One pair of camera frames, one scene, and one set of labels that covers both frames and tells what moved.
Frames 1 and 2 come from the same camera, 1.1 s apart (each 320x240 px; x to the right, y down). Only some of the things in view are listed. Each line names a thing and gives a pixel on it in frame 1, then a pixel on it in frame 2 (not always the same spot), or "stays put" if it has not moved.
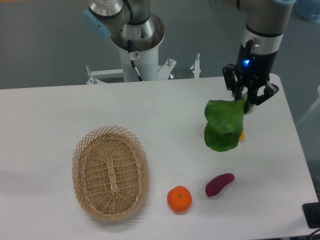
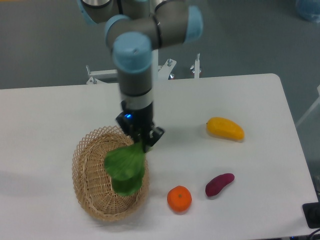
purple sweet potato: [214, 185] stays put
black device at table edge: [312, 212] stays put
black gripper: [254, 69] -> [137, 123]
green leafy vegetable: [225, 123] -> [126, 165]
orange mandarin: [179, 198] stays put
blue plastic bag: [309, 10] stays put
